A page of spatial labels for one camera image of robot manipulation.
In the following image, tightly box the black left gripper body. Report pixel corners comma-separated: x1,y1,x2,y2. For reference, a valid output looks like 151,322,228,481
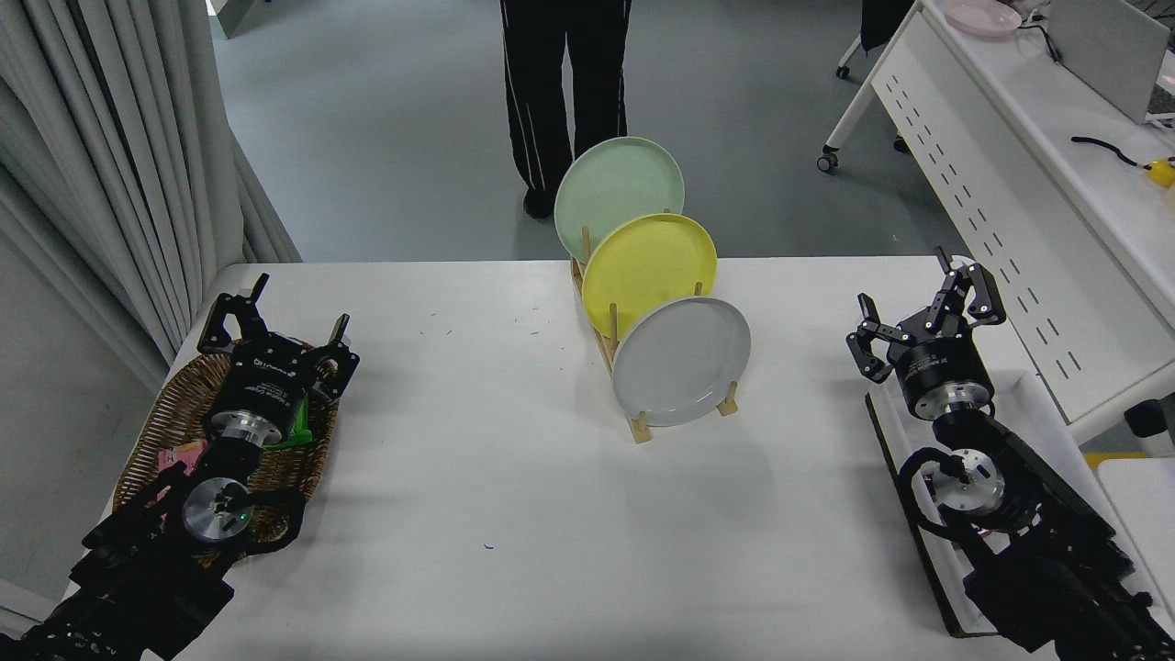
209,335,322,438

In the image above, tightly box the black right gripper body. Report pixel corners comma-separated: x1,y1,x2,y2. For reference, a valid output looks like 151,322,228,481
895,323,995,420

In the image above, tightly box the grey plate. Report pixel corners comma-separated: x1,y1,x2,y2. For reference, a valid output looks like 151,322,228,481
611,296,752,428

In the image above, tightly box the yellow plate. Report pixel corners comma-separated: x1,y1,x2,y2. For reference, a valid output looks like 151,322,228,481
581,213,719,342

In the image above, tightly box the wooden plate rack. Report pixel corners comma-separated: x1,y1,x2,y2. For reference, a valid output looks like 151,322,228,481
569,225,740,444

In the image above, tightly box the pink plate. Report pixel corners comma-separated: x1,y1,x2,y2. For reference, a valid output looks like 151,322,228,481
943,0,1023,38

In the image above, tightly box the pale green plate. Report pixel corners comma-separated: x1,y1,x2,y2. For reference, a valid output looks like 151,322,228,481
554,136,686,264

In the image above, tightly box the green snack packet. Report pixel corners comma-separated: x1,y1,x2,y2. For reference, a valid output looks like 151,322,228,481
274,390,315,451

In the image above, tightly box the brown wicker basket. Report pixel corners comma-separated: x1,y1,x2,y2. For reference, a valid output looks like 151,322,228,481
112,340,341,566

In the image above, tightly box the pink snack packet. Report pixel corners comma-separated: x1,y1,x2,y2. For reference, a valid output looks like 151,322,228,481
156,439,207,501

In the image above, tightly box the white tray with brown edge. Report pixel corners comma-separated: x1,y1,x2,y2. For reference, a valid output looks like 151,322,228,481
865,369,1167,639

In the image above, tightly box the white desk with slotted panel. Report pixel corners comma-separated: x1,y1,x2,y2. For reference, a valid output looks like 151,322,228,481
817,0,1175,446

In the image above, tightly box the black cylinder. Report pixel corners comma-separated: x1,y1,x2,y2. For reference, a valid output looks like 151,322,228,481
1125,399,1175,458

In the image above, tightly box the grey curtain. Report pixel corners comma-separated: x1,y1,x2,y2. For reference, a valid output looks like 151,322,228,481
0,0,304,391

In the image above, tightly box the white side table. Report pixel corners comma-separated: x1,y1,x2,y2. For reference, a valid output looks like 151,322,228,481
1097,457,1175,593

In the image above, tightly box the grey laptop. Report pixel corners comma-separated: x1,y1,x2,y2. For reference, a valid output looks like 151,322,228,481
1046,0,1171,125

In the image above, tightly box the black chair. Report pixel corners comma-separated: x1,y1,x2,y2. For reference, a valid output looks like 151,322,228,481
859,0,917,54

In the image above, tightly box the grey cabinet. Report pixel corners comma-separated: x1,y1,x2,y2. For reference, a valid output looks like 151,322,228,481
209,0,276,39

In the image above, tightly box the person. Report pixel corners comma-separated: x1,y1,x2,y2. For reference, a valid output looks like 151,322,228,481
498,0,634,219

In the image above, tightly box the black cable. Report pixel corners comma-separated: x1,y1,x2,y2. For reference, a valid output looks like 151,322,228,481
1070,136,1153,172

